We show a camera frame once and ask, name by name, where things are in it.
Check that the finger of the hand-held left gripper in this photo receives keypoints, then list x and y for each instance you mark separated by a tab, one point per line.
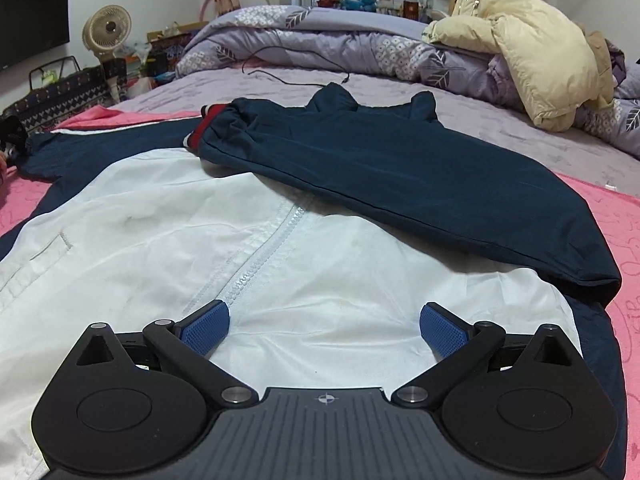
11	132

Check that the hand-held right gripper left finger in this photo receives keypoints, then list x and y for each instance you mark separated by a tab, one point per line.
205	330

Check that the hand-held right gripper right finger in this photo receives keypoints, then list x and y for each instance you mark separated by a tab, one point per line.
442	332

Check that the navy and white jacket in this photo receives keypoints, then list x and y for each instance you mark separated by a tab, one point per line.
150	240

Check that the dark patterned bag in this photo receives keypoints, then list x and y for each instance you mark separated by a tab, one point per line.
65	95

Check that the black television screen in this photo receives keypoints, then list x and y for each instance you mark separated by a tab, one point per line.
30	20

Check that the white desk fan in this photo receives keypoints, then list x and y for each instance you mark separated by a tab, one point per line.
107	27

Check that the white plastic bag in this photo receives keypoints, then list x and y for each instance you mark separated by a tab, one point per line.
132	51

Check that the colourful printed box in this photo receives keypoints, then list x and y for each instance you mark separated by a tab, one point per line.
167	57

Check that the cardboard box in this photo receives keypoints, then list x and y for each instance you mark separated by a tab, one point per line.
170	34

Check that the pink bunny print towel blanket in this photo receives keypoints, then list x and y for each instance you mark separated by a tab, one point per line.
615	220

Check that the bed with lilac sheet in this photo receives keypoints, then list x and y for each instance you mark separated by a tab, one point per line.
500	115

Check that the cream puffer jacket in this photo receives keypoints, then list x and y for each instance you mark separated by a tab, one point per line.
540	50

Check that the purple leaf patterned duvet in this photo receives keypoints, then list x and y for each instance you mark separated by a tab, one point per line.
325	35

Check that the dark red box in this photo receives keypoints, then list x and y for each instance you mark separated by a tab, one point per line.
411	10

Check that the brown garment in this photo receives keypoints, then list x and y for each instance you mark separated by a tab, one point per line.
600	45

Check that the blue plush toy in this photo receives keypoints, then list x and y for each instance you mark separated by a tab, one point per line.
360	1

